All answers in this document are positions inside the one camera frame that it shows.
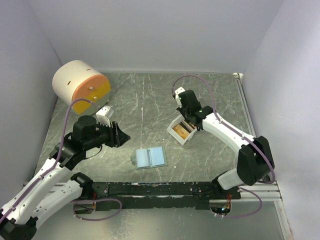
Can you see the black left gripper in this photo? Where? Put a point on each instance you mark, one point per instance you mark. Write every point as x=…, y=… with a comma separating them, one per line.
x=117, y=137

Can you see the green card holder wallet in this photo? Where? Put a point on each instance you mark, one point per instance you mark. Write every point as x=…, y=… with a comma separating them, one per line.
x=147, y=158

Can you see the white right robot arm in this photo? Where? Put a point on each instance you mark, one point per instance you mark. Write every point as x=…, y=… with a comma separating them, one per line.
x=253, y=155

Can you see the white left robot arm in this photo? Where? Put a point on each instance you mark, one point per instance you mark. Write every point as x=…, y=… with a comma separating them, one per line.
x=34, y=204

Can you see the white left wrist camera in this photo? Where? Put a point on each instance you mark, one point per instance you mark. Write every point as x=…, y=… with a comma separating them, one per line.
x=104, y=114

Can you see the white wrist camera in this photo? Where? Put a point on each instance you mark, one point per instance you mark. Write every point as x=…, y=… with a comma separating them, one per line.
x=175, y=92
x=104, y=114

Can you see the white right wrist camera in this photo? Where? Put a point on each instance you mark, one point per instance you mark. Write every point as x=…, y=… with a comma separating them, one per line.
x=175, y=92

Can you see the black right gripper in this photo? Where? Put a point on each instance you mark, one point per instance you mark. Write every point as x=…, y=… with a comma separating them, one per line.
x=181, y=109

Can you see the white plastic card tray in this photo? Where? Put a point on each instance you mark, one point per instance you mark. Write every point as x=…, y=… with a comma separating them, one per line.
x=170, y=130

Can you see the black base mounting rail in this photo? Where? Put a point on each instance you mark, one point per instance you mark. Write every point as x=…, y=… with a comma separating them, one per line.
x=149, y=195

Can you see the stack of cards in tray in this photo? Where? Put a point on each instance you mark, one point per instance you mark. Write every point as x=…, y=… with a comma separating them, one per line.
x=183, y=129

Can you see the round white drawer cabinet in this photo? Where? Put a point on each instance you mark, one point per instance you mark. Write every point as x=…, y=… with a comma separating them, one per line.
x=76, y=79

